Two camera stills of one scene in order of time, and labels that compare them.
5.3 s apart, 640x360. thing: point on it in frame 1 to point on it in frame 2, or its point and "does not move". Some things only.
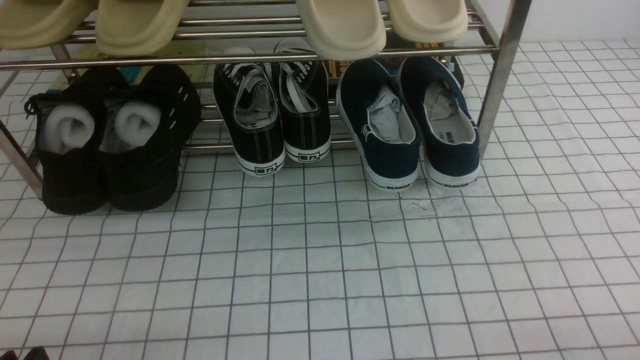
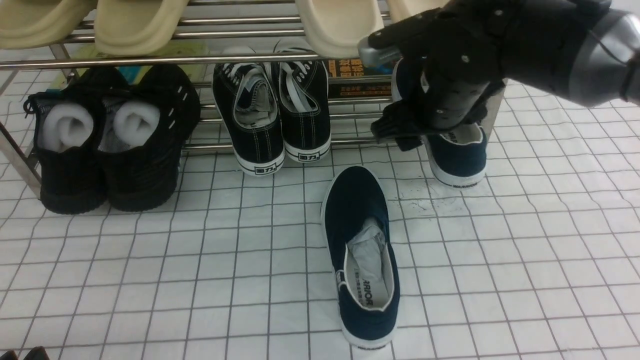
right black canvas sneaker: (305, 100) does not move
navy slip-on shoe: (382, 123) to (359, 239)
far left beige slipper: (34, 24) does not move
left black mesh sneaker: (71, 140) does not move
